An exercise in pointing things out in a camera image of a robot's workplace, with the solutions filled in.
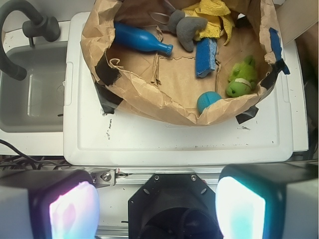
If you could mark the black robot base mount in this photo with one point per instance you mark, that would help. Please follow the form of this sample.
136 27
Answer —
173 206

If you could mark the blue sponge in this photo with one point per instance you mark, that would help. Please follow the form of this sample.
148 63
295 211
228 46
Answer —
205 57

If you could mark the blue ball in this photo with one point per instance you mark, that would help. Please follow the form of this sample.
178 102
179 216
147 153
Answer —
207 99

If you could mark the brown paper bag tray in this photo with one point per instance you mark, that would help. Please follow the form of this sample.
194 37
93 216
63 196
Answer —
165 88

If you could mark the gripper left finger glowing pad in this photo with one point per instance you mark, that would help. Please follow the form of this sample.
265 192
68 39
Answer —
43 204

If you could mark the green plush toy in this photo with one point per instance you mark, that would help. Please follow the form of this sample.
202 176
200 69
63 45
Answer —
243 78

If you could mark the white plastic tray lid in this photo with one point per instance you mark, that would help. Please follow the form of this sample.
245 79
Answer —
92 137

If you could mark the aluminium rail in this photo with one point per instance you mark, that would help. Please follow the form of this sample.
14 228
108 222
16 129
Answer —
104 177

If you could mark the grey plush elephant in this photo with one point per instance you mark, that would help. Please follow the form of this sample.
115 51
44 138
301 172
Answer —
185 28

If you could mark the grey sink basin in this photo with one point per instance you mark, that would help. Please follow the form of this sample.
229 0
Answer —
36 103

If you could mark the blue plastic bottle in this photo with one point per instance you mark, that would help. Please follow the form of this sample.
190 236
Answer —
139 39

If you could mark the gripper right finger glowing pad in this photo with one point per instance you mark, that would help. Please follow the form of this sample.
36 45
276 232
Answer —
268 201

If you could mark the yellow cloth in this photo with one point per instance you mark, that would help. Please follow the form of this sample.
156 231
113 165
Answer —
218 16

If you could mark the dark grey faucet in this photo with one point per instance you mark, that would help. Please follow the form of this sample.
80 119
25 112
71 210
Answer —
37 25

